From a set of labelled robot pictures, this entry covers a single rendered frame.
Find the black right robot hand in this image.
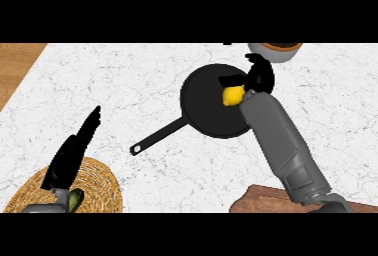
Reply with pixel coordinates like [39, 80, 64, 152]
[217, 53, 276, 96]

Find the grey pot with brown contents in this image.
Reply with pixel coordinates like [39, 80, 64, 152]
[247, 43, 304, 64]

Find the yellow lemon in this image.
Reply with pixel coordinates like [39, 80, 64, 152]
[222, 85, 247, 107]

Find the brown wooden cutting board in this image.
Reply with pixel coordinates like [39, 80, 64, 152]
[229, 184, 378, 214]

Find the black frying pan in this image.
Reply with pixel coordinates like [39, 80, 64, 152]
[129, 63, 263, 157]

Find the green vegetable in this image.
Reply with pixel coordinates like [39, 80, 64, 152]
[67, 188, 86, 214]

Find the round wicker basket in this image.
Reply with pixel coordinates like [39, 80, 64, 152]
[3, 156, 124, 214]

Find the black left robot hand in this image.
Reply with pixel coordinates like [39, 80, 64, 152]
[40, 105, 103, 192]

